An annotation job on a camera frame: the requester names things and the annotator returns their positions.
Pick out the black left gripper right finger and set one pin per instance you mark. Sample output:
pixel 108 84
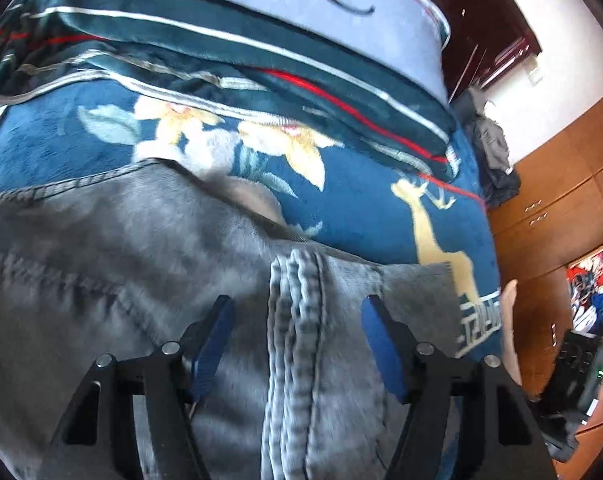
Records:
pixel 498 439

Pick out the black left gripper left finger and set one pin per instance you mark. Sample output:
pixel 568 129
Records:
pixel 96 436

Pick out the grey denim pants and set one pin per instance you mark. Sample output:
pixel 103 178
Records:
pixel 124 261

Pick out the colourful printed item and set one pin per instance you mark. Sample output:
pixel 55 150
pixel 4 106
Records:
pixel 585 281

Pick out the brown wooden wardrobe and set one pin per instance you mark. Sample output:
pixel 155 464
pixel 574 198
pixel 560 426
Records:
pixel 556 219

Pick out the dark clothes pile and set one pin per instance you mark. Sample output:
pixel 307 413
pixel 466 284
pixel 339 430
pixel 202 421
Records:
pixel 497 176

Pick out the blue deer pattern blanket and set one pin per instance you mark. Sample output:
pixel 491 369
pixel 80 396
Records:
pixel 312 183

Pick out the dark red carved headboard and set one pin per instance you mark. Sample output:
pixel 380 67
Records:
pixel 487 39

